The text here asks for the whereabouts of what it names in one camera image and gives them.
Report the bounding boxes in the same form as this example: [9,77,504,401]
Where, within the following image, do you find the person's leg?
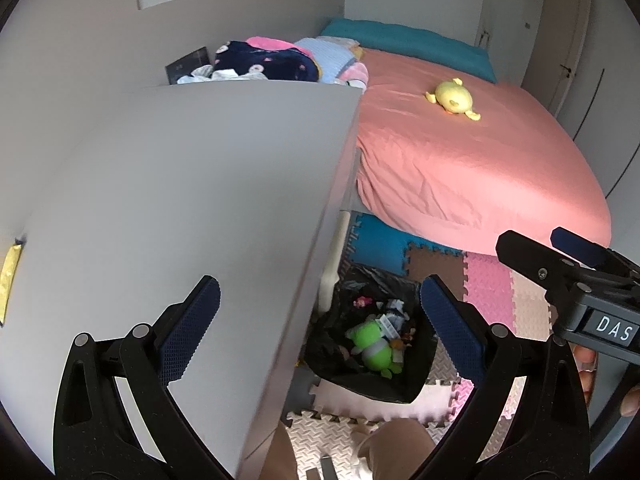
[259,418,436,480]

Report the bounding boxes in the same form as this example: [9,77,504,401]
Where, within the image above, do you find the pink bed sheet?
[356,49,612,255]

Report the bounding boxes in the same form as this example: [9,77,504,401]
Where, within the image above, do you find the pink folded cloth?
[245,36,314,58]

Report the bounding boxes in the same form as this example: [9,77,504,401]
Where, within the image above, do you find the teal pillow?
[321,18,498,84]

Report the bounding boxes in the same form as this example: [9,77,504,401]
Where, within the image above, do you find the yellow snack wrapper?
[0,240,24,326]

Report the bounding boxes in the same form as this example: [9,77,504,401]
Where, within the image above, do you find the light blue folded blanket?
[295,36,359,84]

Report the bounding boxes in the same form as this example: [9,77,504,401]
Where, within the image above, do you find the small pink doll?
[354,296,373,309]

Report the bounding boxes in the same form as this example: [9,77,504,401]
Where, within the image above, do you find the white wardrobe doors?
[476,0,639,197]

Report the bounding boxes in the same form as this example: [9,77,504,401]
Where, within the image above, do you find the person's right hand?
[569,342,640,418]

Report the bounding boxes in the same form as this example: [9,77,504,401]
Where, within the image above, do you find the black trash bag bin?
[303,263,437,404]

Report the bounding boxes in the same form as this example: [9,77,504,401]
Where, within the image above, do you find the white crumpled cloth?
[177,64,267,84]

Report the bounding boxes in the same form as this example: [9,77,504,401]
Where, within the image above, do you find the black wall socket panel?
[165,47,209,84]

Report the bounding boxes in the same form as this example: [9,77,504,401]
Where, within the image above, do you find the yellow duck plush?
[425,78,482,122]

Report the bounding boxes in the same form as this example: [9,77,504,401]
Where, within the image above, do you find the green watermelon bunny plush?
[346,315,405,379]

